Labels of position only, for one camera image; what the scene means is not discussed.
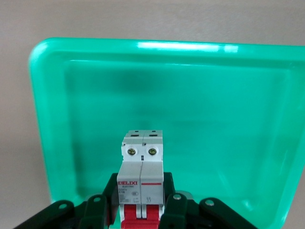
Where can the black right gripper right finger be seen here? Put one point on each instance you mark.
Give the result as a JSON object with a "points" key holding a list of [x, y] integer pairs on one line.
{"points": [[181, 207]]}

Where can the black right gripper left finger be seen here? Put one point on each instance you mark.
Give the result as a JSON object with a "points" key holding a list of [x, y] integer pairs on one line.
{"points": [[95, 210]]}

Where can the white red circuit breaker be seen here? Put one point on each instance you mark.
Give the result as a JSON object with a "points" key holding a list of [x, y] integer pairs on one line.
{"points": [[141, 176]]}

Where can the green plastic tray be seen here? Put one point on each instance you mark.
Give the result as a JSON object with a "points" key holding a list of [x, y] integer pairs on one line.
{"points": [[190, 119]]}

